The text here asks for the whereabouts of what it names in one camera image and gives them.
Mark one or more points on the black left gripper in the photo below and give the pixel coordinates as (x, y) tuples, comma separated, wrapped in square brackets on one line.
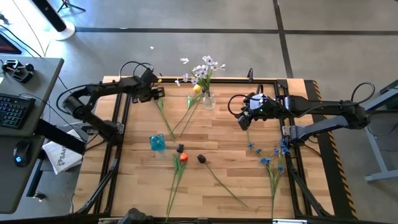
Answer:
[(143, 91)]

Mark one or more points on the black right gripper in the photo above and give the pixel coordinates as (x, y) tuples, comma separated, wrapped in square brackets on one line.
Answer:
[(273, 112)]

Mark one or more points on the yellow artificial tulip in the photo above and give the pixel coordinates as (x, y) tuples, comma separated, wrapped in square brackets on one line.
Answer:
[(160, 104), (197, 88)]

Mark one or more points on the blue artificial flower spray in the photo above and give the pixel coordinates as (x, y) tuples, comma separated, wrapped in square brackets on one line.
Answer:
[(265, 160)]

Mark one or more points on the black artificial tulip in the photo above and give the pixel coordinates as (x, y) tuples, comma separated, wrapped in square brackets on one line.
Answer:
[(201, 159), (179, 148)]

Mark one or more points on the orange artificial tulip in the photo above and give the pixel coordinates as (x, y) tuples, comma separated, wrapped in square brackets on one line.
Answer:
[(184, 157)]

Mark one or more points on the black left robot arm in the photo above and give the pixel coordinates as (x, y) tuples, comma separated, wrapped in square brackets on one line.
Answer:
[(93, 90)]

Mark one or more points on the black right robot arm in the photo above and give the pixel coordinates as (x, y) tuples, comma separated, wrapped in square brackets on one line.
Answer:
[(326, 107)]

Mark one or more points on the clear glass vase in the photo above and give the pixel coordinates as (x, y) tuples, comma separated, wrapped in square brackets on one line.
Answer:
[(209, 101)]

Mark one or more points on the blue glass vase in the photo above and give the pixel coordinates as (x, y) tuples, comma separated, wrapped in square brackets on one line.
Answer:
[(157, 142)]

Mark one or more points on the black table clamp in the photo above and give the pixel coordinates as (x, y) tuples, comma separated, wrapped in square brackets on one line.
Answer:
[(250, 75)]

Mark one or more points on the white artificial flower spray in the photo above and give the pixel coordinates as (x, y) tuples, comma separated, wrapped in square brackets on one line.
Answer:
[(202, 73)]

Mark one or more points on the black yellow hazard-striped mat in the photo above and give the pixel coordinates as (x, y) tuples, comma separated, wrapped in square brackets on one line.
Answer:
[(337, 174)]

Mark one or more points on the black desk crossbar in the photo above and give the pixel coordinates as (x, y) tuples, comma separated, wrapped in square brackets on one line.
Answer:
[(59, 137)]

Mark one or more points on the white paper booklet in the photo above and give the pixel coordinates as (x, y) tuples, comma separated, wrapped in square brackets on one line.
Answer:
[(62, 155)]

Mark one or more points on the person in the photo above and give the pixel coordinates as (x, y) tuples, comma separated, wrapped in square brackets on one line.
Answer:
[(135, 217)]

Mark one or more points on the black tripod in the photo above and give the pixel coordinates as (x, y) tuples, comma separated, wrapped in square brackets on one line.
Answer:
[(66, 3)]

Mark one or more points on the black pillar with white base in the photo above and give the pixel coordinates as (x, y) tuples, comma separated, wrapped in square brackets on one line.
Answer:
[(49, 12)]

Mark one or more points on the black keyboard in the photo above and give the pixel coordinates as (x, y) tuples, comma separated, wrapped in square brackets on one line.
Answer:
[(14, 110)]

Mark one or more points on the black computer mouse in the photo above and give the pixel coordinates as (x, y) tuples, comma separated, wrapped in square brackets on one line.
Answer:
[(21, 154)]

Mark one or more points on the black desk leg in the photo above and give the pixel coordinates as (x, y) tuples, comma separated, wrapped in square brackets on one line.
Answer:
[(34, 180)]

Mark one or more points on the black desk foot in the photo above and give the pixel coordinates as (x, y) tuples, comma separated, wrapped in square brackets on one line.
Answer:
[(39, 196)]

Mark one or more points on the dark red screen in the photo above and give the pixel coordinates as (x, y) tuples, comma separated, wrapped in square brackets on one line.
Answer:
[(7, 46)]

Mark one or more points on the grey desk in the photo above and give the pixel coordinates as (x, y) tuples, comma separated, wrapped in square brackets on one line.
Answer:
[(9, 186)]

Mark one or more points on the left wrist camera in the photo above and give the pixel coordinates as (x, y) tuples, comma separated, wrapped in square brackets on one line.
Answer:
[(148, 76)]

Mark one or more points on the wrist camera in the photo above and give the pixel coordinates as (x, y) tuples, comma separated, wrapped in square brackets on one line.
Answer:
[(259, 101), (148, 76)]

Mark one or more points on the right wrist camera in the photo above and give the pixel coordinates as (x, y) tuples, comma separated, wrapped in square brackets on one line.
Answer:
[(259, 101)]

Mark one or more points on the black aluminium table frame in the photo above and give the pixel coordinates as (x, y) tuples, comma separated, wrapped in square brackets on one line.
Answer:
[(233, 80)]

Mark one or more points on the silver metal bracket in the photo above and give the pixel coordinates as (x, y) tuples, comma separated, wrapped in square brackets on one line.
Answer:
[(289, 221), (109, 221)]

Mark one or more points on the grey metal table frame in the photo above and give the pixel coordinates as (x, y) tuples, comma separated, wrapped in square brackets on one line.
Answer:
[(379, 155)]

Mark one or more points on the black desk clamp mount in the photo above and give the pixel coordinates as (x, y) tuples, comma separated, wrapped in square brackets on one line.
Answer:
[(18, 73)]

